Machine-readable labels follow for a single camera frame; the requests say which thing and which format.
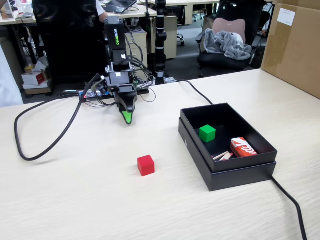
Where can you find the white shipping label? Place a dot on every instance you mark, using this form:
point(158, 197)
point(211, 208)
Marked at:
point(286, 16)

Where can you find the grey blanket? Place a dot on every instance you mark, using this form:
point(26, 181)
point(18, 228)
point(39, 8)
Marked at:
point(225, 45)

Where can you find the black open box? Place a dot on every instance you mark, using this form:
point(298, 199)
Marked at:
point(240, 177)

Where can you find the red wooden cube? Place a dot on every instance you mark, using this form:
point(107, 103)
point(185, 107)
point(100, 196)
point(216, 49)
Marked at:
point(146, 166)

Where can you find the red white matchbox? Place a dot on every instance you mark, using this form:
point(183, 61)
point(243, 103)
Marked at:
point(243, 147)

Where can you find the black segmented stand pole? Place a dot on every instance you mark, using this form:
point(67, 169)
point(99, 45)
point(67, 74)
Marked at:
point(160, 45)

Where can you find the large brown cardboard box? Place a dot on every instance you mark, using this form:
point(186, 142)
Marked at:
point(295, 50)

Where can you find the black mesh chair back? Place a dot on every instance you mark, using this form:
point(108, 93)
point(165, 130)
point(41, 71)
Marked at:
point(70, 42)

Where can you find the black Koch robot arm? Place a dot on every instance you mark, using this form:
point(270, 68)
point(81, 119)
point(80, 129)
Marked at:
point(116, 40)

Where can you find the office chair with grey cloth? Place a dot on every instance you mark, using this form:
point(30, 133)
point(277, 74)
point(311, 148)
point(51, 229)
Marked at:
point(228, 23)

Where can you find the green wooden cube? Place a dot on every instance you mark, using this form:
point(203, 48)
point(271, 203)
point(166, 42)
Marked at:
point(207, 133)

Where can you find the small brown cardboard box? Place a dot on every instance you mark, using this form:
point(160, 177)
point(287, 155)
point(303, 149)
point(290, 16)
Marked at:
point(37, 90)

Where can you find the black laptop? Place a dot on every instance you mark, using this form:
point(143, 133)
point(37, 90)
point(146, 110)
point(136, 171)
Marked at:
point(120, 5)

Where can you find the white red small box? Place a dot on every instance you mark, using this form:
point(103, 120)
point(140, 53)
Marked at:
point(36, 78)

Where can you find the robot base circuit board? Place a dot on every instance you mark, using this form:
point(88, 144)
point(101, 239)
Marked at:
point(100, 94)

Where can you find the person forearm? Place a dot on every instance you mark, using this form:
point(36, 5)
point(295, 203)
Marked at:
point(102, 12)

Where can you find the red-tipped wooden match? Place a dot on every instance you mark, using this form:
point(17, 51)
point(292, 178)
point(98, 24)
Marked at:
point(220, 155)
point(224, 157)
point(228, 156)

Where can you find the beige drawer cabinet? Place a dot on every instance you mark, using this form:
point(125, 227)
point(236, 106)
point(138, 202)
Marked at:
point(136, 47)

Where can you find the beige office desk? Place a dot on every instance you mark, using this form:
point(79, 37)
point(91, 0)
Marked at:
point(15, 21)

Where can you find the black cardboard box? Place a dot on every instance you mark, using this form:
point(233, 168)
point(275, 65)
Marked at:
point(250, 160)

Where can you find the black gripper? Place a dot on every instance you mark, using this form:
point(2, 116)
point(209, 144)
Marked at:
point(121, 81)

